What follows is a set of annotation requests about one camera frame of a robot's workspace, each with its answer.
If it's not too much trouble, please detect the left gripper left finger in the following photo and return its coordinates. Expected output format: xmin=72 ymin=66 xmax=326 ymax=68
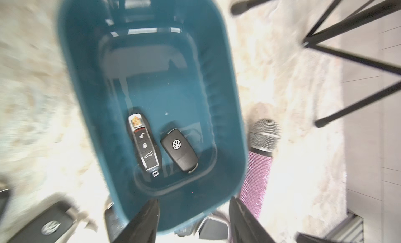
xmin=113 ymin=199 xmax=160 ymax=243

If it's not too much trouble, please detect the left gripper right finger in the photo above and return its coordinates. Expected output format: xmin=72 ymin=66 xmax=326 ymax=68
xmin=229 ymin=197 xmax=275 ymax=243

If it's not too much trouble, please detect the black Porsche key fob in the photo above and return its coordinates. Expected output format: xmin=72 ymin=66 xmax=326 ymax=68
xmin=128 ymin=113 xmax=162 ymax=178

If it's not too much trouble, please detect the black VW key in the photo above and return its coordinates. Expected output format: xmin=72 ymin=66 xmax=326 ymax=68
xmin=8 ymin=201 xmax=78 ymax=243
xmin=0 ymin=182 xmax=11 ymax=219

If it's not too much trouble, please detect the teal plastic storage box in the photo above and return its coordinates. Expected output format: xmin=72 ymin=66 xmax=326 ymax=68
xmin=57 ymin=0 xmax=247 ymax=235

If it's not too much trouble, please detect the black perforated music stand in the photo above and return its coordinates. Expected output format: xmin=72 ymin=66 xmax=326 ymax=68
xmin=230 ymin=0 xmax=401 ymax=128

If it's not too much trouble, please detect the aluminium rail frame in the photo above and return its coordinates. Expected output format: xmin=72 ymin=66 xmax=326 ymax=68
xmin=296 ymin=211 xmax=364 ymax=243

